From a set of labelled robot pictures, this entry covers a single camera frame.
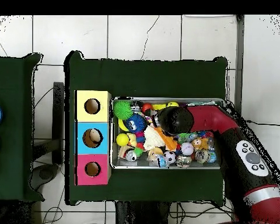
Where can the cream fluffy cloth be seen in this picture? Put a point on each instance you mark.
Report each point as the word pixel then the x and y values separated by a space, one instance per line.
pixel 154 140

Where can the plain yellow ball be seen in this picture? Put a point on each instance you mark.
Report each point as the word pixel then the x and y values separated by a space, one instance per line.
pixel 122 139

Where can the grey metal rail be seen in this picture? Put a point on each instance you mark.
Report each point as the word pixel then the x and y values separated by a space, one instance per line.
pixel 239 46

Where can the white baseball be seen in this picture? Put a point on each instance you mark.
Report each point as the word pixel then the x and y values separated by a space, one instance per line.
pixel 187 148

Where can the yellow smiley face ball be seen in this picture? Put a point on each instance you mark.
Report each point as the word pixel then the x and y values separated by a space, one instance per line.
pixel 172 104

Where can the dark green table cloth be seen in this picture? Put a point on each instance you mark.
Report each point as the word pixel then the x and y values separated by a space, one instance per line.
pixel 11 81
pixel 142 79

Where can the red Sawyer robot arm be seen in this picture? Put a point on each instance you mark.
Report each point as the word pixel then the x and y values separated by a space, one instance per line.
pixel 212 119

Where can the green spiky rubber ball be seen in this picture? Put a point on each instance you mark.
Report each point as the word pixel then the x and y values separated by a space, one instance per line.
pixel 184 137
pixel 123 110

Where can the wooden box with three holes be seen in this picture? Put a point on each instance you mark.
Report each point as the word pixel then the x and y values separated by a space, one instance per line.
pixel 92 145

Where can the blue spiky rubber ball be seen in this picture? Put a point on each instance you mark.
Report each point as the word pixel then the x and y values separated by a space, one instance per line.
pixel 135 123

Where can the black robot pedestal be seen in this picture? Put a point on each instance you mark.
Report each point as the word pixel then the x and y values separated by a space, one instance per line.
pixel 142 214

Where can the colourful dotted cloth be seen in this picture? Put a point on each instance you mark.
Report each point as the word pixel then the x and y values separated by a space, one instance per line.
pixel 150 119

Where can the orange plastic block toy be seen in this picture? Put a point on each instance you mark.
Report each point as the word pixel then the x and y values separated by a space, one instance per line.
pixel 170 142

